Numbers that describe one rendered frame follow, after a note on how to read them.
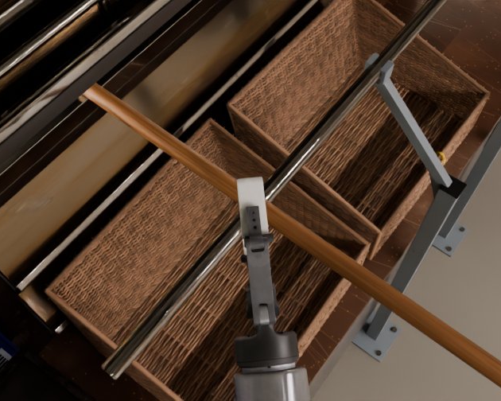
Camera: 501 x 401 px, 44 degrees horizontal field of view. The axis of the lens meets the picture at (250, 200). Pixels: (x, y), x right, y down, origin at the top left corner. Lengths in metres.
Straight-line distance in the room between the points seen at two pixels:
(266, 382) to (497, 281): 1.73
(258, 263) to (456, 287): 1.68
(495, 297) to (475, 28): 0.92
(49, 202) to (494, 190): 1.78
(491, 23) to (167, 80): 1.24
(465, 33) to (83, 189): 1.38
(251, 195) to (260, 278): 0.10
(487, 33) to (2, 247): 1.62
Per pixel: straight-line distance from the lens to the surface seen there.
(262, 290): 0.69
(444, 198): 1.34
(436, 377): 2.18
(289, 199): 1.52
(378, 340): 2.17
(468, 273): 2.35
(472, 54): 2.12
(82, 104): 1.14
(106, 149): 1.27
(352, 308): 1.57
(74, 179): 1.25
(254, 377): 0.72
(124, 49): 0.90
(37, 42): 0.85
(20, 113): 0.82
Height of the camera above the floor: 2.04
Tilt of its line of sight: 60 degrees down
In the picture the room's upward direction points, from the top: straight up
